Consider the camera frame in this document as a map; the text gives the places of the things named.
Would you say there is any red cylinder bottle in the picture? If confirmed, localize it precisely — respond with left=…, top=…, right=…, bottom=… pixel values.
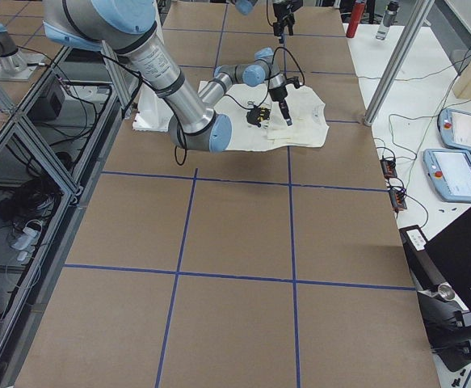
left=346, top=0, right=366, bottom=39

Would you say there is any black monitor stand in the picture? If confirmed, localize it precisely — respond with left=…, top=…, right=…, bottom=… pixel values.
left=417, top=283, right=471, bottom=372

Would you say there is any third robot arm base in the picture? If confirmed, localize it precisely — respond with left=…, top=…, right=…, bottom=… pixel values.
left=0, top=23, right=47, bottom=82

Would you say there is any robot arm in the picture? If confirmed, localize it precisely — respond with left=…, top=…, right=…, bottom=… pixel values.
left=229, top=0, right=304, bottom=44
left=44, top=0, right=292, bottom=152

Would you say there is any right usb hub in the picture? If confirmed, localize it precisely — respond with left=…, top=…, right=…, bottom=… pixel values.
left=380, top=157, right=397, bottom=179

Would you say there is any black box with label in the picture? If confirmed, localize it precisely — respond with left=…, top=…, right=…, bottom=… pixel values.
left=399, top=225, right=428, bottom=259

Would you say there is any near teach pendant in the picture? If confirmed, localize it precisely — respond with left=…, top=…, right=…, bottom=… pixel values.
left=423, top=149, right=471, bottom=203

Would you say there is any grey water bottle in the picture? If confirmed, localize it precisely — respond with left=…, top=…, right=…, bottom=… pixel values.
left=375, top=0, right=399, bottom=40

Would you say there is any far teach pendant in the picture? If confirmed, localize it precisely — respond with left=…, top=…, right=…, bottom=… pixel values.
left=437, top=108, right=471, bottom=153

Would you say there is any teach pendant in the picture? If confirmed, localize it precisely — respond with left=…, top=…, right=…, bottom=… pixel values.
left=437, top=108, right=471, bottom=153
left=423, top=149, right=471, bottom=203

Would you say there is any cream long-sleeve cat shirt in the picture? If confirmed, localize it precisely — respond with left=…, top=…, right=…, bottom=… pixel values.
left=215, top=84, right=329, bottom=151

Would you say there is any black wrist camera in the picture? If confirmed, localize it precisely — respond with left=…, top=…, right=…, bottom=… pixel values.
left=286, top=76, right=303, bottom=89

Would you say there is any left usb hub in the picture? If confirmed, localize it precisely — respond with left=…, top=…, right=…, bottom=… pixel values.
left=388, top=186, right=407, bottom=213

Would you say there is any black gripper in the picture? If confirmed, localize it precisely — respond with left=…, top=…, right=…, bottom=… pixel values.
left=272, top=0, right=302, bottom=43
left=270, top=86, right=292, bottom=126

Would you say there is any aluminium frame post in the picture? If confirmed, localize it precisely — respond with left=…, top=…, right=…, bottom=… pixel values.
left=364, top=0, right=435, bottom=126

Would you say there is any usb hub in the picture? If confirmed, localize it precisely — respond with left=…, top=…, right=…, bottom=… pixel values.
left=388, top=186, right=407, bottom=213
left=380, top=157, right=397, bottom=179

